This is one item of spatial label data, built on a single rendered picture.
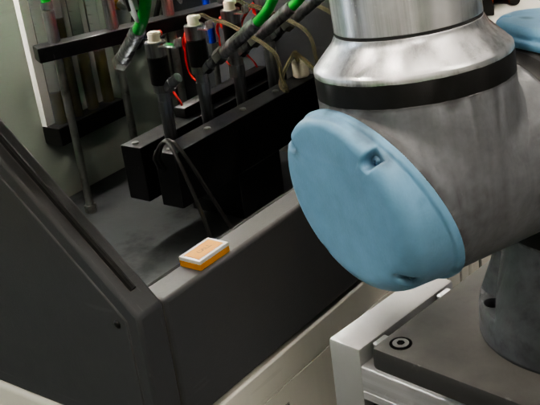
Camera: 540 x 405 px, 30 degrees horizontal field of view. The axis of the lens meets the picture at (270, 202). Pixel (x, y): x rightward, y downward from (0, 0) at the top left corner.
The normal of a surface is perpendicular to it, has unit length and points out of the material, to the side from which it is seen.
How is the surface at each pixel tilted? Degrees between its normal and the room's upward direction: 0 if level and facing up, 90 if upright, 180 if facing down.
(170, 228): 0
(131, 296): 43
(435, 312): 0
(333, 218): 97
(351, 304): 90
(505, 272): 72
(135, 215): 0
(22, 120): 90
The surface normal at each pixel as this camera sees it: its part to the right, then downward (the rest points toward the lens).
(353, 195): -0.80, 0.44
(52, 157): 0.80, 0.15
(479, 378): -0.12, -0.90
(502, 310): -0.91, -0.02
